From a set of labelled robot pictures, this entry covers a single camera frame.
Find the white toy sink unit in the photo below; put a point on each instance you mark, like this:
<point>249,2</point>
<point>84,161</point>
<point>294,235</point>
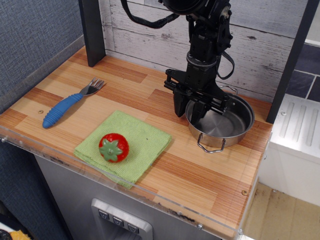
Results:
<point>291,161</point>

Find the clear acrylic guard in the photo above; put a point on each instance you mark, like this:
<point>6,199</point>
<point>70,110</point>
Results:
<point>210,225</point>
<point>18,90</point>

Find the clear acrylic front guard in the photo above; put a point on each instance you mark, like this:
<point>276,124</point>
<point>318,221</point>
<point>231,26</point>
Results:
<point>210,225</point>

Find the right black vertical post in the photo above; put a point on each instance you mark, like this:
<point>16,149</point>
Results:
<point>299,41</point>

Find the stainless steel pot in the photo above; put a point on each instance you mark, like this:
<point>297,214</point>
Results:
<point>214,131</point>

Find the blue handled metal fork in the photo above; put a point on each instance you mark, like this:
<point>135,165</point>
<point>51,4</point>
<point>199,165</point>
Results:
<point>57,112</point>

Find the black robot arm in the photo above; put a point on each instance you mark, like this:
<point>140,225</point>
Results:
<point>209,37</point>

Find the black vertical post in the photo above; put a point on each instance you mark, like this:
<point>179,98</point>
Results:
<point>92,31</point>
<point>299,41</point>

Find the green folded cloth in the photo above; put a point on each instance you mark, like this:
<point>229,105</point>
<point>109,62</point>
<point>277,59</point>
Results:
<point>146,143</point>

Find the yellow object bottom left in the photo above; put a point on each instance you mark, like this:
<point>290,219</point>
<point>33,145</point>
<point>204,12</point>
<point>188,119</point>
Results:
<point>19,235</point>

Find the clear acrylic left guard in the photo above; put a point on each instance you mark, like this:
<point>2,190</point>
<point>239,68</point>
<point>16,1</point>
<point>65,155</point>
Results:
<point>18,90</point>

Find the red toy strawberry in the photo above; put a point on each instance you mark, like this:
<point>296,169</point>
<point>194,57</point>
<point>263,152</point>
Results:
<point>114,147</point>

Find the left black vertical post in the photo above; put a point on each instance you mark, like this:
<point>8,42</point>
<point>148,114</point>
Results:
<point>92,31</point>

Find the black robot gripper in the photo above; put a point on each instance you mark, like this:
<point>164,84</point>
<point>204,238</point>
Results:
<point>197,84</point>

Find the grey toy fridge cabinet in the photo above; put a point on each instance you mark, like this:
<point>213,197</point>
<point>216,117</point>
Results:
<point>73,189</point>

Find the silver dispenser button panel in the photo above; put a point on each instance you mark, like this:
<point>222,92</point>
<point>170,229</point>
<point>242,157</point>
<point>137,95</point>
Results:
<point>114,223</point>

